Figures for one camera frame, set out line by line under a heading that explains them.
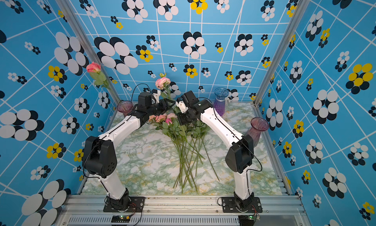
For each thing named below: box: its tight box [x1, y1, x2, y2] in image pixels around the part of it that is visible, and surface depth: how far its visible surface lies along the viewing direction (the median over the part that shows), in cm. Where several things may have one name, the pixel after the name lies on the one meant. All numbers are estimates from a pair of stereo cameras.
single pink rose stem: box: [86, 61, 122, 104], surface depth 83 cm
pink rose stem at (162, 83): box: [155, 72, 173, 102], surface depth 90 cm
